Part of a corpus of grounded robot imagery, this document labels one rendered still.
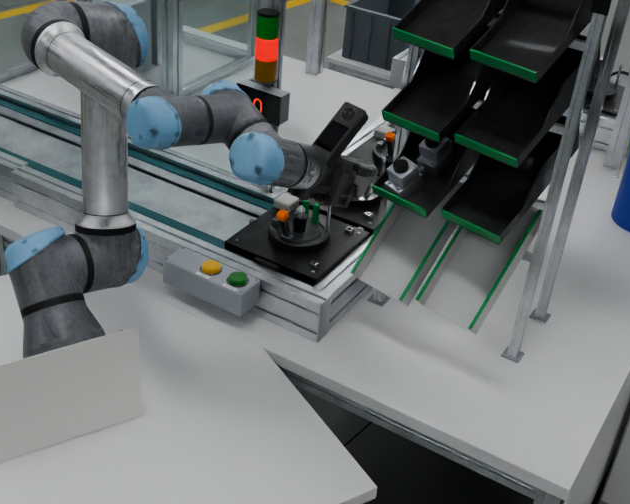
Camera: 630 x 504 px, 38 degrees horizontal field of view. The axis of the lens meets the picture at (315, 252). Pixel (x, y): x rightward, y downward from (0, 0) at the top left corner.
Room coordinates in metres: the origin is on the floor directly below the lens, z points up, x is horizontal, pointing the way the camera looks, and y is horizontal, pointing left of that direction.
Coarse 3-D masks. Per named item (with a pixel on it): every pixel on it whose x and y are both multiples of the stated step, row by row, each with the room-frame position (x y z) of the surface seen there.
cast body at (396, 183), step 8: (400, 160) 1.57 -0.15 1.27; (408, 160) 1.58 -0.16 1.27; (392, 168) 1.57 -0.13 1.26; (400, 168) 1.55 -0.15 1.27; (408, 168) 1.56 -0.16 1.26; (416, 168) 1.56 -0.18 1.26; (424, 168) 1.61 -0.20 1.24; (392, 176) 1.56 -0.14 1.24; (400, 176) 1.55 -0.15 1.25; (408, 176) 1.55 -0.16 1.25; (416, 176) 1.57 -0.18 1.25; (392, 184) 1.57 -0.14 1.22; (400, 184) 1.55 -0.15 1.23; (408, 184) 1.56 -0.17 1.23; (416, 184) 1.57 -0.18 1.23; (392, 192) 1.56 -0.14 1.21; (400, 192) 1.54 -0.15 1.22; (408, 192) 1.56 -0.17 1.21
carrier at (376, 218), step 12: (384, 168) 1.97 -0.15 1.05; (372, 180) 2.01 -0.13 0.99; (372, 192) 1.95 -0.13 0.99; (300, 204) 1.90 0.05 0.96; (312, 204) 1.90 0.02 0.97; (360, 204) 1.90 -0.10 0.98; (372, 204) 1.92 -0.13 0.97; (384, 204) 1.93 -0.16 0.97; (336, 216) 1.86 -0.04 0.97; (348, 216) 1.86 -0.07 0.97; (360, 216) 1.86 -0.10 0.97; (372, 216) 1.87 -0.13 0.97; (372, 228) 1.81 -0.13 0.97
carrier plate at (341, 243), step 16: (272, 208) 1.86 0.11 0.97; (256, 224) 1.78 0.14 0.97; (336, 224) 1.81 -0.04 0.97; (240, 240) 1.71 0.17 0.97; (256, 240) 1.71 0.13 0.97; (336, 240) 1.75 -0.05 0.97; (352, 240) 1.75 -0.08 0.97; (256, 256) 1.66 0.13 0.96; (272, 256) 1.66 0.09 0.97; (288, 256) 1.66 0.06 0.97; (304, 256) 1.67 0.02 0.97; (320, 256) 1.67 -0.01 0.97; (336, 256) 1.68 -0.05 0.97; (288, 272) 1.62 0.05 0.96; (304, 272) 1.61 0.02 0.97; (320, 272) 1.61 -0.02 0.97
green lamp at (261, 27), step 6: (258, 18) 1.93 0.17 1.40; (264, 18) 1.92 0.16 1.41; (270, 18) 1.92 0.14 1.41; (276, 18) 1.92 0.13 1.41; (258, 24) 1.93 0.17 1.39; (264, 24) 1.92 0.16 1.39; (270, 24) 1.92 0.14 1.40; (276, 24) 1.93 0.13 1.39; (258, 30) 1.92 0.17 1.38; (264, 30) 1.92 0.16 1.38; (270, 30) 1.92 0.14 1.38; (276, 30) 1.93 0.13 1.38; (258, 36) 1.92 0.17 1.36; (264, 36) 1.92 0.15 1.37; (270, 36) 1.92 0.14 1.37; (276, 36) 1.93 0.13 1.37
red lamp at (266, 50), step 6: (258, 42) 1.92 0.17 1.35; (264, 42) 1.92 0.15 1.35; (270, 42) 1.92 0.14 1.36; (276, 42) 1.93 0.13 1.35; (258, 48) 1.92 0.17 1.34; (264, 48) 1.92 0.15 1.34; (270, 48) 1.92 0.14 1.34; (276, 48) 1.93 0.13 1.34; (258, 54) 1.92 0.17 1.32; (264, 54) 1.92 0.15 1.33; (270, 54) 1.92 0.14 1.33; (276, 54) 1.93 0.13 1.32; (264, 60) 1.92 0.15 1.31; (270, 60) 1.92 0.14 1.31
